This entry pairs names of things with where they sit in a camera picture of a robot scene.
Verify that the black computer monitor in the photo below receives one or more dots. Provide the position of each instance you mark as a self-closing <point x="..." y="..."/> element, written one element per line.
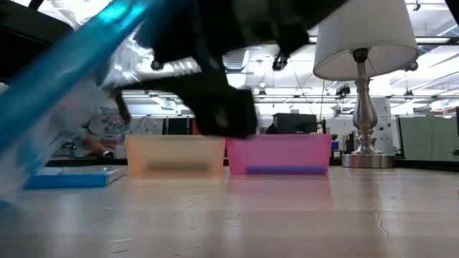
<point x="294" y="123"/>

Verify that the blue plastic disc case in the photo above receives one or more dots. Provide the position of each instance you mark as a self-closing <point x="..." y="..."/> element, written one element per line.
<point x="68" y="182"/>

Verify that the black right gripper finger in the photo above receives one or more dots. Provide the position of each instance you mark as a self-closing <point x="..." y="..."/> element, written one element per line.
<point x="226" y="111"/>
<point x="186" y="32"/>

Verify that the translucent pink plastic bin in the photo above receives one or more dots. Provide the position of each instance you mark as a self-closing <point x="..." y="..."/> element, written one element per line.
<point x="279" y="150"/>

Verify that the blue transparent plastic bag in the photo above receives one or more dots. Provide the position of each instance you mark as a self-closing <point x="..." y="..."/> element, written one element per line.
<point x="61" y="82"/>

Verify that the translucent orange plastic bin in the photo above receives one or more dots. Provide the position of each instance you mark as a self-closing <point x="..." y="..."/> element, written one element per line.
<point x="175" y="150"/>

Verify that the person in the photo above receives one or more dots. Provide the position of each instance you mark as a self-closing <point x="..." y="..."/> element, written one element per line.
<point x="105" y="129"/>

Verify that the far clear blue CD case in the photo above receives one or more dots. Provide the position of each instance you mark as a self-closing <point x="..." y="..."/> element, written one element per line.
<point x="75" y="170"/>

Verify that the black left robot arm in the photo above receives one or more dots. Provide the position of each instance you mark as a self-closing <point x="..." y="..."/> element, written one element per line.
<point x="21" y="39"/>

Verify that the white shade silver table lamp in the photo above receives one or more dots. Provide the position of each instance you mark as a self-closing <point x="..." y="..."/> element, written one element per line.
<point x="364" y="39"/>

